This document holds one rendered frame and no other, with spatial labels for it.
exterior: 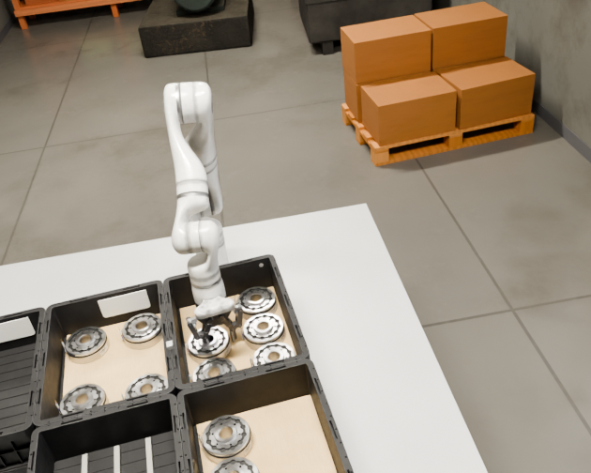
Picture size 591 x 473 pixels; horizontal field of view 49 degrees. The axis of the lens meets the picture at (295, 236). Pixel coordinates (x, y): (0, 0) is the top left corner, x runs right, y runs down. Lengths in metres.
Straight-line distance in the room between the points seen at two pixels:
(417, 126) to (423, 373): 2.41
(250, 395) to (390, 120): 2.62
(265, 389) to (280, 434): 0.10
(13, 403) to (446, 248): 2.19
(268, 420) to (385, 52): 2.95
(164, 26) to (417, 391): 4.90
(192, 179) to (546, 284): 2.03
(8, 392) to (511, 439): 1.65
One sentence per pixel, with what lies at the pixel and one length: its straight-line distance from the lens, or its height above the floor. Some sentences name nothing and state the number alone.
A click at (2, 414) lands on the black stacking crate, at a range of 1.70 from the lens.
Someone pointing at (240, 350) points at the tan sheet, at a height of 0.83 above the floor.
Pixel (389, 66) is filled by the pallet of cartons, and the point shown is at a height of 0.46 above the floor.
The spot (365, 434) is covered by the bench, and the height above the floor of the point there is 0.70.
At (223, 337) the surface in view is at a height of 0.86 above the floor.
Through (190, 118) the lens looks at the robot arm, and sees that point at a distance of 1.50.
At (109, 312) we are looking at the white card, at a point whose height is 0.87.
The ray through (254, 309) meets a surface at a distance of 1.68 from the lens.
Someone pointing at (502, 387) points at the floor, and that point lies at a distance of 2.63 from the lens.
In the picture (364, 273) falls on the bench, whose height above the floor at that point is 0.70.
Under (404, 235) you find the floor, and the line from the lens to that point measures 3.34.
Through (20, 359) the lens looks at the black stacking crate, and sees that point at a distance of 1.81.
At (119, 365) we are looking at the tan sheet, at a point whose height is 0.83.
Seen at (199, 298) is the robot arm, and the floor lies 1.02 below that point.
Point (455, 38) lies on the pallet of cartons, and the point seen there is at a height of 0.56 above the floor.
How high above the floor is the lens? 1.97
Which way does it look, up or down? 36 degrees down
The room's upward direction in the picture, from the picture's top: 7 degrees counter-clockwise
